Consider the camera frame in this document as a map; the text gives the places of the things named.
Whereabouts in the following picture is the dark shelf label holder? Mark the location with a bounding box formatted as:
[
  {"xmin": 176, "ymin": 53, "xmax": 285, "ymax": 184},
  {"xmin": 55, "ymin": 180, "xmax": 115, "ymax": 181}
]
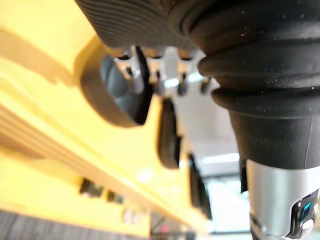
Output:
[
  {"xmin": 79, "ymin": 176, "xmax": 105, "ymax": 199},
  {"xmin": 106, "ymin": 190, "xmax": 125, "ymax": 205}
]

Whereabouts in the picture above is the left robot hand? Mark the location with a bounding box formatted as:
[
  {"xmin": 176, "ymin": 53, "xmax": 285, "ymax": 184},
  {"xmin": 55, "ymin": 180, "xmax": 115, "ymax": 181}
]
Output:
[{"xmin": 74, "ymin": 0, "xmax": 320, "ymax": 240}]

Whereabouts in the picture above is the black plastic housing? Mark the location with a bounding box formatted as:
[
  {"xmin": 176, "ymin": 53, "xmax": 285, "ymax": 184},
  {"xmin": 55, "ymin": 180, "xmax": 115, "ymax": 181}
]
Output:
[
  {"xmin": 187, "ymin": 152, "xmax": 213, "ymax": 221},
  {"xmin": 156, "ymin": 98, "xmax": 183, "ymax": 170},
  {"xmin": 239, "ymin": 159, "xmax": 249, "ymax": 194},
  {"xmin": 80, "ymin": 53, "xmax": 154, "ymax": 129}
]

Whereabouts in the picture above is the white shelf label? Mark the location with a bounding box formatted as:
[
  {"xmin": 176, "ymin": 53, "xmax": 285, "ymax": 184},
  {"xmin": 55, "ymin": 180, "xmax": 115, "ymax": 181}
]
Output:
[{"xmin": 121, "ymin": 206, "xmax": 141, "ymax": 224}]

